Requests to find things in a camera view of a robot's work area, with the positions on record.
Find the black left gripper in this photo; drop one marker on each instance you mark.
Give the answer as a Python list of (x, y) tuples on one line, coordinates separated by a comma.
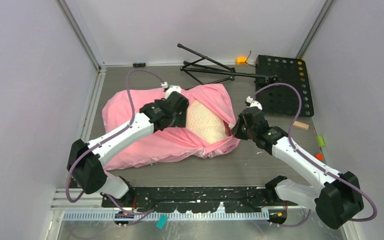
[(180, 119)]

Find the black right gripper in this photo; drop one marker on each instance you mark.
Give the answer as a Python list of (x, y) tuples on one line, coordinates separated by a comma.
[(237, 130)]

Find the cream textured pillow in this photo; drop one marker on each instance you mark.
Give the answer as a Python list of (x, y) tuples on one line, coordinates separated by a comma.
[(204, 123)]

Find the pink pillowcase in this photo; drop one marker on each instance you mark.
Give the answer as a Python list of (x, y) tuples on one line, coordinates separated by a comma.
[(174, 144)]

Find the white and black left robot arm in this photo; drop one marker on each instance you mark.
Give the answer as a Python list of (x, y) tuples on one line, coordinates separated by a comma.
[(87, 159)]

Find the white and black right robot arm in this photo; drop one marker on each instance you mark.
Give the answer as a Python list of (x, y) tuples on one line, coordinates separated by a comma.
[(332, 195)]

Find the wooden block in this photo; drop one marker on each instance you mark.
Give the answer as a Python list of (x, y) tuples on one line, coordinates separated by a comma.
[(301, 125)]

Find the black perforated music stand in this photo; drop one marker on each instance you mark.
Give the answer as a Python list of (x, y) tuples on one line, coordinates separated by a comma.
[(282, 84)]

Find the orange yellow small device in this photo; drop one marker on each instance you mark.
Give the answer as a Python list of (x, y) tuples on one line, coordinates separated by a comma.
[(241, 61)]

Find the green small block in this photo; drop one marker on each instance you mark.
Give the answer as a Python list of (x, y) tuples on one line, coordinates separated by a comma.
[(320, 141)]

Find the red orange small block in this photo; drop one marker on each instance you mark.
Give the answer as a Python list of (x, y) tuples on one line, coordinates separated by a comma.
[(319, 156)]

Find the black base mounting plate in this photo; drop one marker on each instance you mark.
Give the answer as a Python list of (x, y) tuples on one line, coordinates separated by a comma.
[(199, 199)]

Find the teal tape piece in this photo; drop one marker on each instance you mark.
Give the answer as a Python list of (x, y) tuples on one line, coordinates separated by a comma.
[(162, 221)]

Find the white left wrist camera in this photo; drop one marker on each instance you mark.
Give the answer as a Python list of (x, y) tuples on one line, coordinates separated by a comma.
[(169, 89)]

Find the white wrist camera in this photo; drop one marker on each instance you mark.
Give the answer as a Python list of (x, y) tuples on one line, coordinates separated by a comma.
[(169, 89), (250, 102)]

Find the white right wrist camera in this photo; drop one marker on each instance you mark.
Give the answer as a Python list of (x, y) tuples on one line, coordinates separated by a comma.
[(250, 102)]

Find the small black wall clip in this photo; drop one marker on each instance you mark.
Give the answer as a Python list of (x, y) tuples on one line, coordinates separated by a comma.
[(139, 64)]

